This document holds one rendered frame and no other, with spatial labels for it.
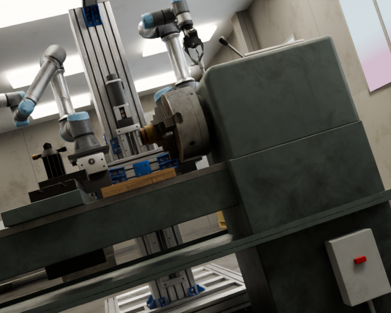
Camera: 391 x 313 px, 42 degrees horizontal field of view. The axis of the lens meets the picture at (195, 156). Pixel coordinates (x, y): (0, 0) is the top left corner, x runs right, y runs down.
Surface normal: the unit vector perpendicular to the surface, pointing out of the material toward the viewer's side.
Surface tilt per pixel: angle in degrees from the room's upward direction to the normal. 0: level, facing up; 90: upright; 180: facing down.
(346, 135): 90
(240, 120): 90
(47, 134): 90
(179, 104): 66
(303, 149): 90
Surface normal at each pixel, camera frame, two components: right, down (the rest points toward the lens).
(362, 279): 0.14, -0.11
